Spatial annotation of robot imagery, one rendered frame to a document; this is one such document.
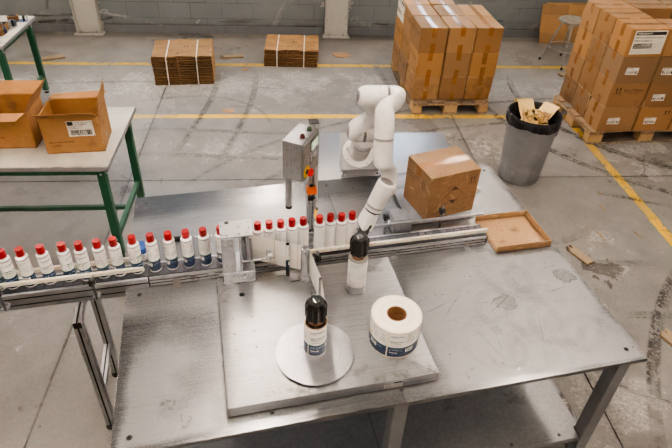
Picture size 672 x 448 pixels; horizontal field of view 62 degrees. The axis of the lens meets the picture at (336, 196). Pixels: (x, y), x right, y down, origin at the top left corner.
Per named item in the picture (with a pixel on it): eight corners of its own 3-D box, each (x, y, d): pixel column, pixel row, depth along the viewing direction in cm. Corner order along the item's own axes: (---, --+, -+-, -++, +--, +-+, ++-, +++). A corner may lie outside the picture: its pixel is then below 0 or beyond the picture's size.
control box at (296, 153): (282, 177, 246) (281, 140, 235) (299, 159, 259) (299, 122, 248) (303, 183, 243) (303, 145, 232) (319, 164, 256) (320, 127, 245)
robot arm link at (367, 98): (375, 146, 300) (345, 146, 298) (374, 125, 303) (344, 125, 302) (393, 102, 252) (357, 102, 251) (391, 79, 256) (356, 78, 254)
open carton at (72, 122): (39, 163, 338) (21, 107, 316) (58, 123, 378) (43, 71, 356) (106, 160, 344) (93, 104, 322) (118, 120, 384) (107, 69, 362)
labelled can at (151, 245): (149, 273, 252) (142, 238, 240) (150, 265, 256) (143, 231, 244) (161, 272, 253) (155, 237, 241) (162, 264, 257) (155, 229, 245)
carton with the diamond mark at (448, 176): (424, 221, 296) (431, 178, 280) (402, 196, 314) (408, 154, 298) (472, 209, 306) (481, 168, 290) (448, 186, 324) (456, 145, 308)
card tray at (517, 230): (496, 253, 281) (498, 247, 278) (474, 221, 301) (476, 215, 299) (550, 246, 287) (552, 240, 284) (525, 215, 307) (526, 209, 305)
